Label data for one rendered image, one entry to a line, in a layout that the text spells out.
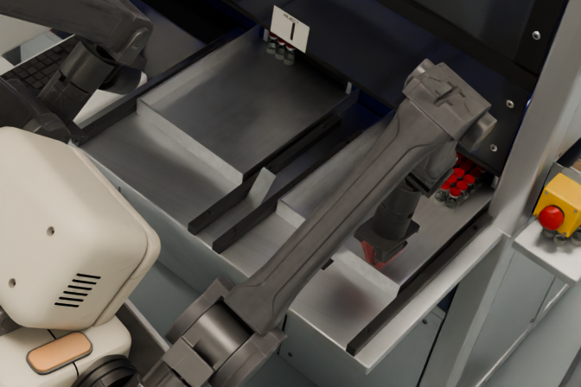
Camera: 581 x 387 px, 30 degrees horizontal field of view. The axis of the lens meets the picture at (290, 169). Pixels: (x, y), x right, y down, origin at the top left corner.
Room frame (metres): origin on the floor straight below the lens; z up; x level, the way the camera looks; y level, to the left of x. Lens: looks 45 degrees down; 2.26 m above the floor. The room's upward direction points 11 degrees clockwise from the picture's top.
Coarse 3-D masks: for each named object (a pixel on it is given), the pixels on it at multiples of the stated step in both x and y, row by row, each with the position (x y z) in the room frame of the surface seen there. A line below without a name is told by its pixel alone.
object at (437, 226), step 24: (384, 120) 1.52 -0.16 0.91; (360, 144) 1.46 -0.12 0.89; (336, 168) 1.40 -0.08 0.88; (288, 192) 1.29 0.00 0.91; (312, 192) 1.33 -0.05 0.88; (480, 192) 1.41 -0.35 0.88; (288, 216) 1.25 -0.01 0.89; (432, 216) 1.33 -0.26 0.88; (456, 216) 1.34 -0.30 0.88; (408, 240) 1.26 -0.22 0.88; (432, 240) 1.27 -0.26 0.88; (360, 264) 1.17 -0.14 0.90; (408, 264) 1.20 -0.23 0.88; (384, 288) 1.14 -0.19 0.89
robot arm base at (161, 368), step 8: (160, 360) 0.68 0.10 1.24; (152, 368) 0.68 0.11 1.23; (160, 368) 0.67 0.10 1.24; (168, 368) 0.67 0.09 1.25; (136, 376) 0.67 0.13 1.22; (144, 376) 0.67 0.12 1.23; (152, 376) 0.67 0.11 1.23; (160, 376) 0.66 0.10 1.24; (168, 376) 0.66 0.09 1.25; (176, 376) 0.67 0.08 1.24; (96, 384) 0.66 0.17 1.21; (128, 384) 0.67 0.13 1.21; (136, 384) 0.66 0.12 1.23; (144, 384) 0.66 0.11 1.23; (152, 384) 0.66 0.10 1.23; (160, 384) 0.65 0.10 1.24; (168, 384) 0.65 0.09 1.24; (176, 384) 0.65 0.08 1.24; (184, 384) 0.66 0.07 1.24
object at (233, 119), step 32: (256, 32) 1.72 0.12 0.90; (192, 64) 1.57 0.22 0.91; (224, 64) 1.63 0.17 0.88; (256, 64) 1.64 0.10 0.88; (160, 96) 1.49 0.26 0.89; (192, 96) 1.52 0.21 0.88; (224, 96) 1.53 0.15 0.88; (256, 96) 1.55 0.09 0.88; (288, 96) 1.57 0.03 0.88; (320, 96) 1.59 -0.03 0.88; (352, 96) 1.57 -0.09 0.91; (160, 128) 1.41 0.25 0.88; (192, 128) 1.43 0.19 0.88; (224, 128) 1.45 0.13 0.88; (256, 128) 1.46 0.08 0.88; (288, 128) 1.48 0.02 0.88; (224, 160) 1.33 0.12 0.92; (256, 160) 1.38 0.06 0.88
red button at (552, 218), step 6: (546, 210) 1.26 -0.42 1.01; (552, 210) 1.26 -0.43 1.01; (558, 210) 1.26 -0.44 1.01; (540, 216) 1.26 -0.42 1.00; (546, 216) 1.25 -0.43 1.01; (552, 216) 1.25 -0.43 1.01; (558, 216) 1.25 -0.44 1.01; (540, 222) 1.26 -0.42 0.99; (546, 222) 1.25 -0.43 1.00; (552, 222) 1.25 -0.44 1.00; (558, 222) 1.25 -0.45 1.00; (546, 228) 1.25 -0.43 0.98; (552, 228) 1.25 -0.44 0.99; (558, 228) 1.25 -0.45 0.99
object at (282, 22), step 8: (272, 16) 1.62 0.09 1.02; (280, 16) 1.61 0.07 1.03; (288, 16) 1.60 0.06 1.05; (272, 24) 1.62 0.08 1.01; (280, 24) 1.61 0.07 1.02; (288, 24) 1.60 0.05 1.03; (296, 24) 1.59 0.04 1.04; (304, 24) 1.58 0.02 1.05; (272, 32) 1.62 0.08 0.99; (280, 32) 1.61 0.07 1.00; (288, 32) 1.60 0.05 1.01; (296, 32) 1.59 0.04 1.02; (304, 32) 1.58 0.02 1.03; (288, 40) 1.60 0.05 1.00; (296, 40) 1.59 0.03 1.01; (304, 40) 1.58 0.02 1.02; (304, 48) 1.57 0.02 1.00
